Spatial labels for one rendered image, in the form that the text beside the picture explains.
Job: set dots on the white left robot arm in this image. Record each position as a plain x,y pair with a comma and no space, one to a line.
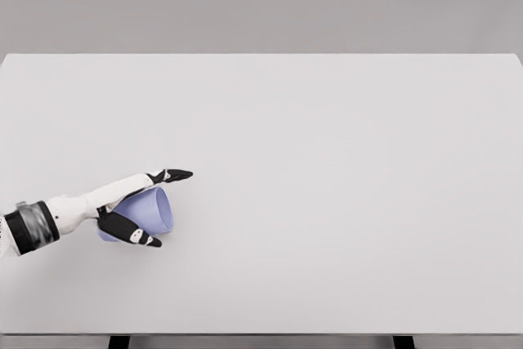
37,222

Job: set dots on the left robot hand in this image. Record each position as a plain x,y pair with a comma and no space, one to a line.
110,191

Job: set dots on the light blue cup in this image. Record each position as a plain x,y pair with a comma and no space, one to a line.
151,210

